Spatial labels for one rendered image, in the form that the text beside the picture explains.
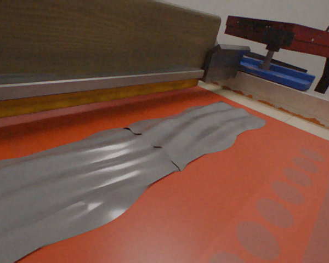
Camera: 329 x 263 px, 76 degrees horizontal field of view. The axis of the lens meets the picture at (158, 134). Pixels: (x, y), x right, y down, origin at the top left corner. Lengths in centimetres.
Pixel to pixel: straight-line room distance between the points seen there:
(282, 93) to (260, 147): 16
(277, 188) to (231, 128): 8
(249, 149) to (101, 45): 16
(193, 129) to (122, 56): 9
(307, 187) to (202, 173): 8
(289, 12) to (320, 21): 23
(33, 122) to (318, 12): 210
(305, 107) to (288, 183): 20
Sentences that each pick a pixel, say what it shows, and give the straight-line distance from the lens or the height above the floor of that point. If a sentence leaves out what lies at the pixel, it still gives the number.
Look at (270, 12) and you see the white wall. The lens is 225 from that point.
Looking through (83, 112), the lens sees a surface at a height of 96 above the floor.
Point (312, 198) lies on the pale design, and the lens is 19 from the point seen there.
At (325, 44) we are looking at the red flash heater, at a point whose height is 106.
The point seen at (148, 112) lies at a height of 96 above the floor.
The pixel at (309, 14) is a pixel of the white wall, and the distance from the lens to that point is 217.
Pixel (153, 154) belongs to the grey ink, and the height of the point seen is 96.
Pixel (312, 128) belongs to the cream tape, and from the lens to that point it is 35.
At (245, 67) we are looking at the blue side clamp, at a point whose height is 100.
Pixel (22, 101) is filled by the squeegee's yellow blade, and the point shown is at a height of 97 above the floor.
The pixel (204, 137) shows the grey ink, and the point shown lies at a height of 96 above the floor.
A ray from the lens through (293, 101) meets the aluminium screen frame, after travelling 37.
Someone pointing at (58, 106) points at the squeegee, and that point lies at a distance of 21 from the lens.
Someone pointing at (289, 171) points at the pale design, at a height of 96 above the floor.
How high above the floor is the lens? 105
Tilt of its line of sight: 29 degrees down
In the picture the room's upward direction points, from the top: 12 degrees clockwise
